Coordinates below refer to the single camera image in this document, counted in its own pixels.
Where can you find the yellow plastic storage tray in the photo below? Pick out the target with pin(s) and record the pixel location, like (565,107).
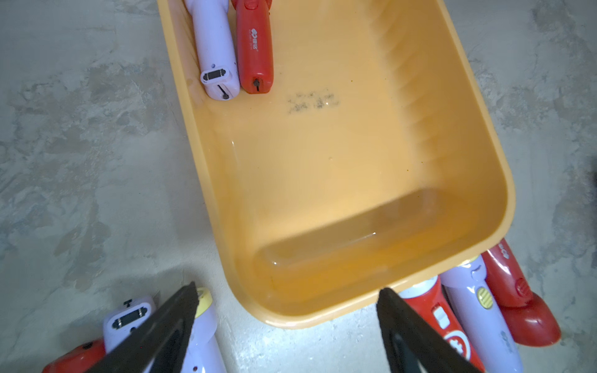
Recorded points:
(372,162)

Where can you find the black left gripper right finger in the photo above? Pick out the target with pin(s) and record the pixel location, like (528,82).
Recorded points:
(410,343)

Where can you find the dark red flashlight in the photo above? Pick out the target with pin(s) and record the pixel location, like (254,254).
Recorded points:
(254,45)

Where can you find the purple flashlight yellow head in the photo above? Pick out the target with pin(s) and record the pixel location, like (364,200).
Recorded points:
(202,355)

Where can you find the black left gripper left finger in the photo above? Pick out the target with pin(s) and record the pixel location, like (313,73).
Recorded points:
(139,337)

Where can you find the red flashlight group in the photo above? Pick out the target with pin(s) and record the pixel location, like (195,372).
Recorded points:
(78,360)
(528,317)

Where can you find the purple flashlight right group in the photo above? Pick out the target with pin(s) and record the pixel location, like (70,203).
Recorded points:
(474,305)

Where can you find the red flashlight white logo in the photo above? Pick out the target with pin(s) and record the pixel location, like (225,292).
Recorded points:
(428,301)

